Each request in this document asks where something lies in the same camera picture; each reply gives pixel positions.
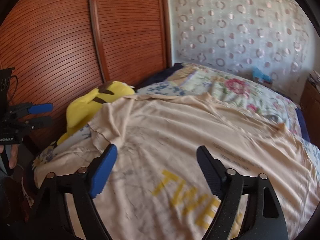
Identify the wooden slatted wardrobe door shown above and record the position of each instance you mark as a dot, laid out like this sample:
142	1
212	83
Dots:
61	49

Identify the wooden sideboard cabinet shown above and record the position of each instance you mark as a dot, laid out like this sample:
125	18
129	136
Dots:
309	103

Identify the blue item at headboard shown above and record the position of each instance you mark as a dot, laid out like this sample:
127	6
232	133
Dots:
259	76

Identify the person's left hand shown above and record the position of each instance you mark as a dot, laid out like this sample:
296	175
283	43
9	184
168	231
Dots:
13	156

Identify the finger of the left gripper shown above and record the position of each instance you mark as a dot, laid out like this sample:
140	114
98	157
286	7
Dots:
40	108
36	123

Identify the beige printed t-shirt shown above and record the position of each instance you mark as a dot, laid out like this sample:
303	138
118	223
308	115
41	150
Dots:
157	190

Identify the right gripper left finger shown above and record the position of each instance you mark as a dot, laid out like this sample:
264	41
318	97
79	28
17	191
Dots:
50	215

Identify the yellow plush toy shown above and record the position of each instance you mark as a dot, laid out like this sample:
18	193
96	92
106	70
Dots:
80	111

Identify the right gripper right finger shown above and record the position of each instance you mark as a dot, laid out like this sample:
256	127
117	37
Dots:
263	218

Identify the white circle-patterned curtain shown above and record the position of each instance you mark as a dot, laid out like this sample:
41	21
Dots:
235	36

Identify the floral bed quilt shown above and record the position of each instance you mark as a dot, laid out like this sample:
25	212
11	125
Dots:
192	79

